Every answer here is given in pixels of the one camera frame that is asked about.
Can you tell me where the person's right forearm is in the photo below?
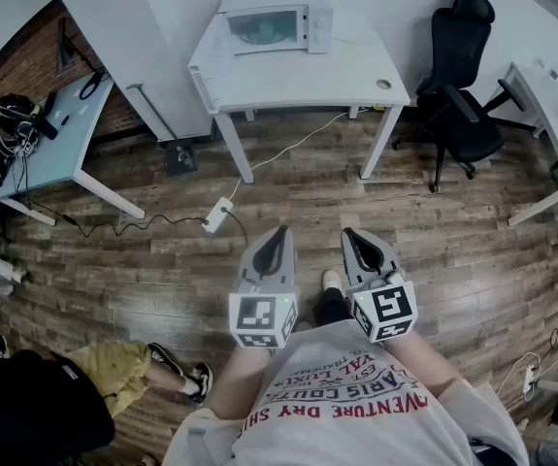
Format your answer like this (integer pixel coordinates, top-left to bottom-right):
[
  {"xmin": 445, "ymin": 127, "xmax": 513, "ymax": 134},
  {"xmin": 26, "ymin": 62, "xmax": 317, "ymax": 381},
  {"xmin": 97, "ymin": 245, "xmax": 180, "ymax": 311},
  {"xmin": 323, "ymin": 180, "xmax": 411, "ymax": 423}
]
[{"xmin": 388, "ymin": 330, "xmax": 470, "ymax": 400}]

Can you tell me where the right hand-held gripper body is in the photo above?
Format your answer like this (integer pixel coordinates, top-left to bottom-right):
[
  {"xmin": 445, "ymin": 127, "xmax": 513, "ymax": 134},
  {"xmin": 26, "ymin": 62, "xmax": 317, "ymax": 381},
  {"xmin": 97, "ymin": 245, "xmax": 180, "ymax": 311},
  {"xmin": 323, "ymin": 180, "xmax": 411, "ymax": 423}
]
[{"xmin": 347, "ymin": 269, "xmax": 420, "ymax": 345}]

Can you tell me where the white microwave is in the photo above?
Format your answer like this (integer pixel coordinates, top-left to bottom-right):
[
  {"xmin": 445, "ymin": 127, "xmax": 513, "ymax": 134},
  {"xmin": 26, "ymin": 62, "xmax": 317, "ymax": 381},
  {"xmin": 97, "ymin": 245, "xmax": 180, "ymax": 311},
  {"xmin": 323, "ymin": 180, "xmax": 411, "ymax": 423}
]
[{"xmin": 216, "ymin": 3, "xmax": 335, "ymax": 58}]

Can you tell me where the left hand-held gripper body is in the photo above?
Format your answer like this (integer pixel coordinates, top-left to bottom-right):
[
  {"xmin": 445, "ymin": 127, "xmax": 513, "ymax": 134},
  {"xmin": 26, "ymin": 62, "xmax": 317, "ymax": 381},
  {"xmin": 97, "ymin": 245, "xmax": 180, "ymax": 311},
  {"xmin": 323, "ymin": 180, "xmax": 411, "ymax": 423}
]
[{"xmin": 228, "ymin": 277, "xmax": 302, "ymax": 350}]

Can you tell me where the black cable loop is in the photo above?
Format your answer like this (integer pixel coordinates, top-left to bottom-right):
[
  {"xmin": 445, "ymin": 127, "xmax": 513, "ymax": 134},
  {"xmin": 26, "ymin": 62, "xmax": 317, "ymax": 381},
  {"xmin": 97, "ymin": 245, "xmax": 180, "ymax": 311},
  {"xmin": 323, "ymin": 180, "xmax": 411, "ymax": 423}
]
[{"xmin": 79, "ymin": 68, "xmax": 113, "ymax": 102}]

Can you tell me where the black handheld device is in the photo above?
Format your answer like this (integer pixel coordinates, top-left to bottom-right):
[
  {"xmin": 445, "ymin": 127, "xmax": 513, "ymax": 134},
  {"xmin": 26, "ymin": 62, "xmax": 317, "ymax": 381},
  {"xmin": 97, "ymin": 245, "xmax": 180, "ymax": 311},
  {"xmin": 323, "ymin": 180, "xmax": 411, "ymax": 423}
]
[{"xmin": 39, "ymin": 91, "xmax": 60, "ymax": 141}]

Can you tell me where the person's white printed shirt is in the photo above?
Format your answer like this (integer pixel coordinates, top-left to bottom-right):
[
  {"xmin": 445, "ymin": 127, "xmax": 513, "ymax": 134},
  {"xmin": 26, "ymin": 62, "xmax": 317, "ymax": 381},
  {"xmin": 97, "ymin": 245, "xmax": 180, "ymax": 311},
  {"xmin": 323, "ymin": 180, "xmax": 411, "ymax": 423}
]
[{"xmin": 161, "ymin": 318, "xmax": 531, "ymax": 466}]

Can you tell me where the white floor cable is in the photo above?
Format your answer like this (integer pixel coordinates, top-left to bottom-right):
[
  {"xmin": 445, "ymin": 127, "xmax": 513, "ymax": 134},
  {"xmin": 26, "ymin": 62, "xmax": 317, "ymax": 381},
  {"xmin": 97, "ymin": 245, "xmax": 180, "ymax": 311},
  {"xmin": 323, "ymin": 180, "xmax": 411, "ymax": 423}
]
[{"xmin": 228, "ymin": 111, "xmax": 353, "ymax": 204}]

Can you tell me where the black office chair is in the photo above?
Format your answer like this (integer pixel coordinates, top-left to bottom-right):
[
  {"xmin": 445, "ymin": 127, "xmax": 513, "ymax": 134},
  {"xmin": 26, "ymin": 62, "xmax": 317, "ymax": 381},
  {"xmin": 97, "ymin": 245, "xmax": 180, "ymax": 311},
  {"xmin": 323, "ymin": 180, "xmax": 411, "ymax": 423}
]
[{"xmin": 392, "ymin": 0, "xmax": 538, "ymax": 194}]

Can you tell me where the thin grey cable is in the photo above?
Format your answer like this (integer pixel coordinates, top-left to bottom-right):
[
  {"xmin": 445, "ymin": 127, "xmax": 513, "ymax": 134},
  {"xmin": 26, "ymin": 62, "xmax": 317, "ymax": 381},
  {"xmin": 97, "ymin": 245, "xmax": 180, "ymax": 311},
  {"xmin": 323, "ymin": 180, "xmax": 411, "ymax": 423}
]
[{"xmin": 331, "ymin": 33, "xmax": 385, "ymax": 47}]

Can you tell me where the white desk with clutter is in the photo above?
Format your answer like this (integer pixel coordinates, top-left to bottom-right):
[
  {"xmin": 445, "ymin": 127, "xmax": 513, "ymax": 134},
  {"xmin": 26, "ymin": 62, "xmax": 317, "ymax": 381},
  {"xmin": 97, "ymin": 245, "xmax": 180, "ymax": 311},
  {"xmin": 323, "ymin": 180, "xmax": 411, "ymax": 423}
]
[{"xmin": 487, "ymin": 60, "xmax": 558, "ymax": 227}]

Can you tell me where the person's left forearm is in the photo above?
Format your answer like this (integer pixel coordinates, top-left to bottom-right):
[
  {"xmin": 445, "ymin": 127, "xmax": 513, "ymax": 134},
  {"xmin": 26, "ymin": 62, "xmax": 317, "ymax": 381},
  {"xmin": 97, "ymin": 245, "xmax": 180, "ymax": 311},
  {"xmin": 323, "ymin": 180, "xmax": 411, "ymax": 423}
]
[{"xmin": 204, "ymin": 343, "xmax": 279, "ymax": 419}]

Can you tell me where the white desk with grommet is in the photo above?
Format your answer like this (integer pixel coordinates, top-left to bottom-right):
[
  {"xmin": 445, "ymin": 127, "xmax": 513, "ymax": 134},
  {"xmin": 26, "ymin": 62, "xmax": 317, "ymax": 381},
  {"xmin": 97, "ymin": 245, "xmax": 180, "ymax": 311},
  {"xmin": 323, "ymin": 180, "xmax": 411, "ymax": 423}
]
[{"xmin": 186, "ymin": 0, "xmax": 412, "ymax": 184}]

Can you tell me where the person's black trouser leg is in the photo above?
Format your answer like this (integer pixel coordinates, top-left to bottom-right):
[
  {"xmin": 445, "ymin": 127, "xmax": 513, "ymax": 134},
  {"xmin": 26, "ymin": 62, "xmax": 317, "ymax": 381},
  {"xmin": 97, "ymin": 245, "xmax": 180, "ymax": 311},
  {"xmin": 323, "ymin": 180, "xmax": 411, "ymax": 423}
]
[{"xmin": 312, "ymin": 287, "xmax": 353, "ymax": 328}]

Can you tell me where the black floor door stop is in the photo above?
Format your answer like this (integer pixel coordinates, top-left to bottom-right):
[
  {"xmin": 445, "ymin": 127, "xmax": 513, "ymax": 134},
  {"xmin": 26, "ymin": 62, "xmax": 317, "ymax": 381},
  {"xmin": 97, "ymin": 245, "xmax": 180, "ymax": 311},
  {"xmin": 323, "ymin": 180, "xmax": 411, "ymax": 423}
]
[{"xmin": 165, "ymin": 140, "xmax": 198, "ymax": 177}]

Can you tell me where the small white power strip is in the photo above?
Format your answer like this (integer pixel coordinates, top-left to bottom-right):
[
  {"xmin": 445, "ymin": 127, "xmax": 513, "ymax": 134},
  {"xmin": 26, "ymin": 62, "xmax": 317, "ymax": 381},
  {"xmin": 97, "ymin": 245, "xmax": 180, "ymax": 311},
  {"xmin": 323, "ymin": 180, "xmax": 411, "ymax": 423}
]
[{"xmin": 522, "ymin": 363, "xmax": 541, "ymax": 393}]

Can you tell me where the person's white shoe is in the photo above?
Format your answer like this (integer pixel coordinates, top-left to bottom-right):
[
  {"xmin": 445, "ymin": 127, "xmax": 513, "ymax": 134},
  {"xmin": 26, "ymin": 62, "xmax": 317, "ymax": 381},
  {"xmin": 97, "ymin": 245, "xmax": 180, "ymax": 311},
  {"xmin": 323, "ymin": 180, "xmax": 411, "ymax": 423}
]
[{"xmin": 321, "ymin": 269, "xmax": 344, "ymax": 293}]

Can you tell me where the black headset with cable bundle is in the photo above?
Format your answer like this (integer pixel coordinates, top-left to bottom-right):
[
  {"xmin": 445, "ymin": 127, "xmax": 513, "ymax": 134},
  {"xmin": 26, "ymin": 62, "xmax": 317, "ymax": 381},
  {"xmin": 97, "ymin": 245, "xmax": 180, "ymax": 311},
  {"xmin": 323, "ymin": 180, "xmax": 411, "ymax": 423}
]
[{"xmin": 0, "ymin": 93, "xmax": 47, "ymax": 158}]

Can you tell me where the black floor cable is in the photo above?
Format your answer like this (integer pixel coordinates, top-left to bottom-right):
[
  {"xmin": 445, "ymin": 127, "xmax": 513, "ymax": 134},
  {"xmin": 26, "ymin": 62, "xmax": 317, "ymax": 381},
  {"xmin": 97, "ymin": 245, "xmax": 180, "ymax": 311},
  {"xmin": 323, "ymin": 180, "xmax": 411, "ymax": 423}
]
[{"xmin": 15, "ymin": 152, "xmax": 250, "ymax": 248}]

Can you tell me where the light blue table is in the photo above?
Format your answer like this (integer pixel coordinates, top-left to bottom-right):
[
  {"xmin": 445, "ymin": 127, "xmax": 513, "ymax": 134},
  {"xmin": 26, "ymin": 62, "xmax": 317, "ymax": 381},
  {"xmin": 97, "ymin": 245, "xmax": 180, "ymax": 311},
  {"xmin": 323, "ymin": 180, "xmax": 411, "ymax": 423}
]
[{"xmin": 0, "ymin": 72, "xmax": 147, "ymax": 227}]

